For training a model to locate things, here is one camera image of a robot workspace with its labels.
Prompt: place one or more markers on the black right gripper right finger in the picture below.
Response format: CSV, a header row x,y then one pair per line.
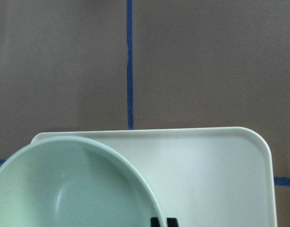
x,y
172,222

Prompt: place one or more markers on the green bowl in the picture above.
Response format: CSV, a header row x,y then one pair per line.
x,y
74,182

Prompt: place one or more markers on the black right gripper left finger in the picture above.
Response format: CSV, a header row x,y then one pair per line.
x,y
154,222

